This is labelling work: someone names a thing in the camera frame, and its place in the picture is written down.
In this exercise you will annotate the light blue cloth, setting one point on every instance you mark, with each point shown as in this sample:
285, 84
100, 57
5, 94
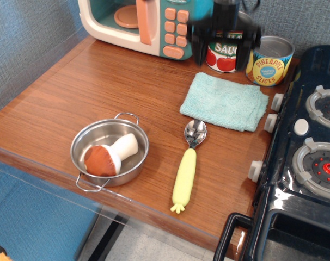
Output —
223, 103

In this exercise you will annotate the teal toy microwave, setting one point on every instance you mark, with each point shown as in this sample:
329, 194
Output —
158, 28

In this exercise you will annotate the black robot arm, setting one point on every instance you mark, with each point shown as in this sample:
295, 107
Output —
224, 5

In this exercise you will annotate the black toy stove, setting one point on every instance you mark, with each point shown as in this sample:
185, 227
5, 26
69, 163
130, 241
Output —
291, 218

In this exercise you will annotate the plush brown mushroom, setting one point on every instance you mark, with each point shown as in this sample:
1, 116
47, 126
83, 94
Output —
105, 161

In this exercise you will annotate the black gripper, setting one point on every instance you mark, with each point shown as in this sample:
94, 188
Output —
234, 26

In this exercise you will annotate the small steel pan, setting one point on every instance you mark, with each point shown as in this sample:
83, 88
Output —
107, 132

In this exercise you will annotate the pineapple slices can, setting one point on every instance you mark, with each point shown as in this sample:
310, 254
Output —
268, 64

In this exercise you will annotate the tomato sauce can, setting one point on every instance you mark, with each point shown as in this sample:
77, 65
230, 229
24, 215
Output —
221, 53

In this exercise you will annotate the spoon with yellow handle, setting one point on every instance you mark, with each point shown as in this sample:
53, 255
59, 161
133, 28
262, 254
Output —
195, 133

